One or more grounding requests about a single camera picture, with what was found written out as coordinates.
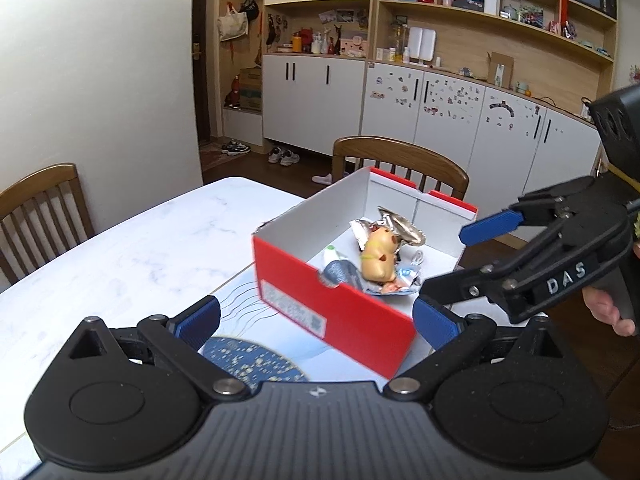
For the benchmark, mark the red bottle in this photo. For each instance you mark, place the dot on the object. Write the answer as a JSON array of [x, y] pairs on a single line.
[[233, 95]]

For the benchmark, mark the white marble desktop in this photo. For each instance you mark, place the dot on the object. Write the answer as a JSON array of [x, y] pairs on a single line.
[[125, 260]]

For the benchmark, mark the silver wrapper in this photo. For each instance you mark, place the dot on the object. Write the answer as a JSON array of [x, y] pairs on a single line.
[[361, 232]]

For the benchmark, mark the stacked cardboard boxes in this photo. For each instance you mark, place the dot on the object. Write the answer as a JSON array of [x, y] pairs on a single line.
[[251, 90]]

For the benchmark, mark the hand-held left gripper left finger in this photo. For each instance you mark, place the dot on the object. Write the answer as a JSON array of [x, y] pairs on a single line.
[[200, 320]]

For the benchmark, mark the grey white tissue packet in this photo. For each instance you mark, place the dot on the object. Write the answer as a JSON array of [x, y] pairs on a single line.
[[340, 272]]

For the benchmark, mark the yellow pig toy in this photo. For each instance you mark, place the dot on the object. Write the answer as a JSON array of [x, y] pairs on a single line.
[[377, 255]]

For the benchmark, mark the plain white low cabinet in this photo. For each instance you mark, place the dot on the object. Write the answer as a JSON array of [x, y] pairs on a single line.
[[310, 110]]

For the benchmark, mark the dark door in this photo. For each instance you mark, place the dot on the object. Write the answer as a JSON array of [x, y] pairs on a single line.
[[201, 100]]

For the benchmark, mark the wooden chair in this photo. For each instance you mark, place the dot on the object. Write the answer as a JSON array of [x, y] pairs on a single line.
[[400, 147], [40, 180]]

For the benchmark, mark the silver foil snack packet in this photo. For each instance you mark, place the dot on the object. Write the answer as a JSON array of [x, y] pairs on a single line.
[[407, 230]]

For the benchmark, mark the colourful snack packet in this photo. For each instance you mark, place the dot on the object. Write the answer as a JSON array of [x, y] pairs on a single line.
[[405, 275]]

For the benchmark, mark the person's right hand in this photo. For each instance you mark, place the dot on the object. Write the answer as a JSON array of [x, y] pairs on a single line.
[[602, 307]]

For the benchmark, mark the red and white cardboard box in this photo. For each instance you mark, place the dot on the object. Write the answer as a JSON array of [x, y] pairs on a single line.
[[350, 320]]

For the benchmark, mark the wooden shelf unit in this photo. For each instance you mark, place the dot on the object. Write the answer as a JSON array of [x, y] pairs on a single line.
[[460, 35]]

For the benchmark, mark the dark hanging bag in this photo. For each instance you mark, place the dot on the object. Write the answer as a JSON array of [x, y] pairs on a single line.
[[250, 10]]

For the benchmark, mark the pink slipper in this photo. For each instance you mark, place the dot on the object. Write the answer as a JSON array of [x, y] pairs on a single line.
[[322, 178]]

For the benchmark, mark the cream tote bag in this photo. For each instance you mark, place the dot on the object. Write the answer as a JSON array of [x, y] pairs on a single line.
[[232, 27]]

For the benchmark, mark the white cabinet with stickers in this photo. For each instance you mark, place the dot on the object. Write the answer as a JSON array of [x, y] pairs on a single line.
[[450, 125]]

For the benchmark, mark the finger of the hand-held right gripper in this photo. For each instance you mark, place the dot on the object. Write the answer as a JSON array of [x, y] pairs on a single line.
[[490, 227], [450, 285]]

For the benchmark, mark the brown cardboard piece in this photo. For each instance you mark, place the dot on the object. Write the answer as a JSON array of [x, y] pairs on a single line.
[[500, 67]]

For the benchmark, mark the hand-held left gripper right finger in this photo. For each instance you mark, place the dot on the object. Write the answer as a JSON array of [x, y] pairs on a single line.
[[435, 322]]

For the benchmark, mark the white sneaker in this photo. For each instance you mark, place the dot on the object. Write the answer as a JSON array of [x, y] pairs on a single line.
[[276, 156], [290, 159]]

